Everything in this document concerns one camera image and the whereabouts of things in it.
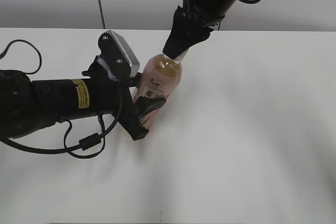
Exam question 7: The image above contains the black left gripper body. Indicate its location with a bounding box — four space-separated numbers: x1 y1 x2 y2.
82 56 149 141

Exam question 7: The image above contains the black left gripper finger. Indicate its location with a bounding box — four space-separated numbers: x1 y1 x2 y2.
128 72 142 87
134 96 166 117

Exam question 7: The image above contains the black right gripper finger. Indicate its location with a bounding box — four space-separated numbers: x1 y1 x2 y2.
162 6 212 58

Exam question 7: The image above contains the pink peach tea bottle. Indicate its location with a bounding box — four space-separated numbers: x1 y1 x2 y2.
131 52 183 127

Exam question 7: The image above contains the white bottle cap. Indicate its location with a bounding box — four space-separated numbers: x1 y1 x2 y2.
173 49 189 62

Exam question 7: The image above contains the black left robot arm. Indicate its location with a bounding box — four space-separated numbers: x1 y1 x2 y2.
1 60 166 140

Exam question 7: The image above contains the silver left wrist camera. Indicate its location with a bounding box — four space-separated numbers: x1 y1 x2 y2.
97 30 140 82

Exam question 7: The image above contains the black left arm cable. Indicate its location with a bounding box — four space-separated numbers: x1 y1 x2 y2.
0 40 124 159

